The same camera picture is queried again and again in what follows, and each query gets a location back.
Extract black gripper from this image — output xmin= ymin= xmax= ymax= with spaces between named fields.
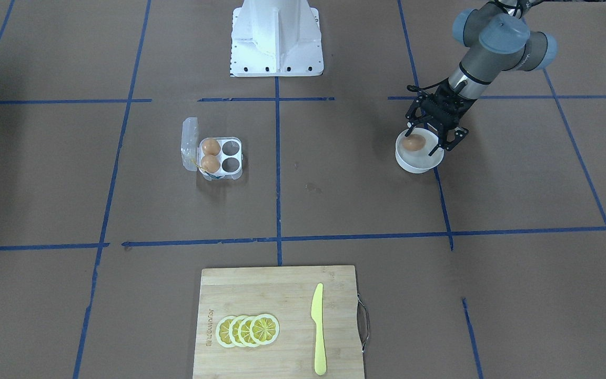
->
xmin=406 ymin=84 xmax=474 ymax=156

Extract brown egg carried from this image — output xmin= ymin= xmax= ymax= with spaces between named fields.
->
xmin=401 ymin=134 xmax=427 ymax=153

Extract clear plastic egg box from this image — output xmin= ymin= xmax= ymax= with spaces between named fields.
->
xmin=180 ymin=117 xmax=244 ymax=182

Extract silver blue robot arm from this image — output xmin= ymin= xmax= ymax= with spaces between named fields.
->
xmin=406 ymin=1 xmax=558 ymax=154

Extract brown egg in box back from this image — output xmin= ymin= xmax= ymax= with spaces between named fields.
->
xmin=200 ymin=137 xmax=221 ymax=156

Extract brown egg in box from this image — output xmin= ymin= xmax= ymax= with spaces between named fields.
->
xmin=200 ymin=154 xmax=221 ymax=174
xmin=200 ymin=137 xmax=221 ymax=156

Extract brown egg in box front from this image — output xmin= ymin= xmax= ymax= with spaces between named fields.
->
xmin=200 ymin=154 xmax=221 ymax=174

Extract white bowl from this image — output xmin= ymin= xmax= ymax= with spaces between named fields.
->
xmin=394 ymin=127 xmax=445 ymax=174

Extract yellow plastic knife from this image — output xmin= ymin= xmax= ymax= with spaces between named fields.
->
xmin=310 ymin=283 xmax=327 ymax=376

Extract bamboo cutting board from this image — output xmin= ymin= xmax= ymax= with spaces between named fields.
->
xmin=192 ymin=265 xmax=365 ymax=378

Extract lemon slice four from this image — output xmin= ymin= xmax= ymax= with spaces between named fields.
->
xmin=249 ymin=313 xmax=280 ymax=346

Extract lemon slice three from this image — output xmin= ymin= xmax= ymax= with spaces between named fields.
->
xmin=237 ymin=316 xmax=258 ymax=347

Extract lemon slice two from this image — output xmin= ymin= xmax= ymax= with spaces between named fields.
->
xmin=228 ymin=316 xmax=247 ymax=347

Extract lemon slice one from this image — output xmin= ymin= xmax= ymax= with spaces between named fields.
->
xmin=216 ymin=316 xmax=237 ymax=348

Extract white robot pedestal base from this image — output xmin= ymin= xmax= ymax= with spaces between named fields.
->
xmin=229 ymin=1 xmax=325 ymax=77

